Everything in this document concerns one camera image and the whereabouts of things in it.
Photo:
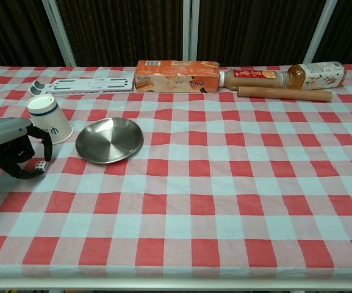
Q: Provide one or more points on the red white checkered tablecloth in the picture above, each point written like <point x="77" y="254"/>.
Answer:
<point x="194" y="198"/>

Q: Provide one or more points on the small white die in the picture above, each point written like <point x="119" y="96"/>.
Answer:
<point x="41" y="166"/>

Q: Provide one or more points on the white label tea bottle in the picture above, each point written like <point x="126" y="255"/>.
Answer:
<point x="319" y="75"/>

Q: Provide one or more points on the white paper cup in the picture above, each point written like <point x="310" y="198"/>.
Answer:
<point x="52" y="122"/>

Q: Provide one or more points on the round metal plate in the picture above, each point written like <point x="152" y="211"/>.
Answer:
<point x="108" y="142"/>

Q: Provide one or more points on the white partition post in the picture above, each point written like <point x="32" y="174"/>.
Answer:
<point x="320" y="30"/>
<point x="191" y="30"/>
<point x="59" y="33"/>

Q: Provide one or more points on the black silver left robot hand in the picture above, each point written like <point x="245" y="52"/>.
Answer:
<point x="5" y="131"/>

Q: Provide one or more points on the orange cardboard box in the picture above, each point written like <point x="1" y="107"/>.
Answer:
<point x="175" y="76"/>

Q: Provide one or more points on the red label drink bottle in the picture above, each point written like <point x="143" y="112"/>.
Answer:
<point x="252" y="78"/>

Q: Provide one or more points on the white folding stand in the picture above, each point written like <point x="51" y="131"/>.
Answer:
<point x="90" y="86"/>

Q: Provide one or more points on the wooden rolling pin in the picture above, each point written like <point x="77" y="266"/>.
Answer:
<point x="285" y="93"/>

